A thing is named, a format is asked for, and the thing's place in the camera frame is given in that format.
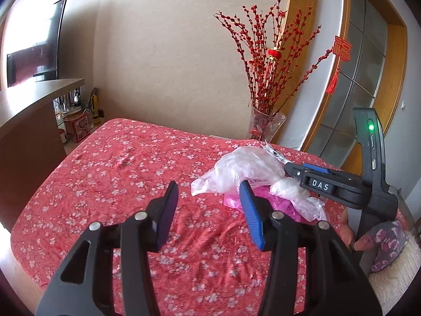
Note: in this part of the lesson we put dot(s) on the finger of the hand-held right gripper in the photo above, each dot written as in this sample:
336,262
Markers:
315,182
314,168

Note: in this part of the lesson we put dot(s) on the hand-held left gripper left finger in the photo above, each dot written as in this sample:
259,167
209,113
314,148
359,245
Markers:
164,214

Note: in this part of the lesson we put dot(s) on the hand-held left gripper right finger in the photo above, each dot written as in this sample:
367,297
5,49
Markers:
251,214

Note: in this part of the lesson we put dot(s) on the pink plastic bag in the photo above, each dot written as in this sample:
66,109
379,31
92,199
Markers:
284,209

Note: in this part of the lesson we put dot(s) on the white printed plastic bag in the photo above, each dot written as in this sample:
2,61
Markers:
273,153

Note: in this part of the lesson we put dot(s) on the clear plastic bag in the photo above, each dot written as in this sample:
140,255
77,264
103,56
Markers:
240,168

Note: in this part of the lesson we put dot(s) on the person's right hand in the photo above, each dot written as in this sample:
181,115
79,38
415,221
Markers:
347,230

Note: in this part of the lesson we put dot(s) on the red floral tablecloth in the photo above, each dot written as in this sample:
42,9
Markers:
115,177

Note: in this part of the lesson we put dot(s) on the clear glass vase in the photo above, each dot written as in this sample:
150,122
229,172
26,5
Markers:
264,126

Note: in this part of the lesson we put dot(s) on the cream textured cloth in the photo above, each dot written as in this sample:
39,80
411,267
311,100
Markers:
394,286

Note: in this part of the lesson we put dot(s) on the frosted glass door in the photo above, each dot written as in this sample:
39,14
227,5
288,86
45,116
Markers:
361,65

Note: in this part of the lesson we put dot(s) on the small red lantern ornament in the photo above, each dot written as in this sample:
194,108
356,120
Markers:
274,53

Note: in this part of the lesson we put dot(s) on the red hanging character ornament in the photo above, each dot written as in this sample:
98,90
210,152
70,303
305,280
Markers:
341,48

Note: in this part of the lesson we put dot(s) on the red berry branches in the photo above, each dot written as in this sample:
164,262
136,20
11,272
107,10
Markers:
263,56

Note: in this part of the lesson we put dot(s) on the red tin box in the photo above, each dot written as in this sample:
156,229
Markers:
76,127

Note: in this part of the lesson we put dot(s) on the yellow hand tool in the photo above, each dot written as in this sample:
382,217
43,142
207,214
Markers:
95,105

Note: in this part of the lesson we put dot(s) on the glass jars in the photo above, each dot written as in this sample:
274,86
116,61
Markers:
67,102

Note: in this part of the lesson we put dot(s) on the wooden television cabinet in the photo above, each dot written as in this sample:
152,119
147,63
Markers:
29,138

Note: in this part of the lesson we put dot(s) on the wooden door casing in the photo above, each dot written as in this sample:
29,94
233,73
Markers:
306,6

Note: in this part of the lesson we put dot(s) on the black flat television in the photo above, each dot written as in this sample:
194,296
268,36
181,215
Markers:
36,56

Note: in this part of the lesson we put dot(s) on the wooden door frame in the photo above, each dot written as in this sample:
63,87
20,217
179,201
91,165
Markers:
394,72

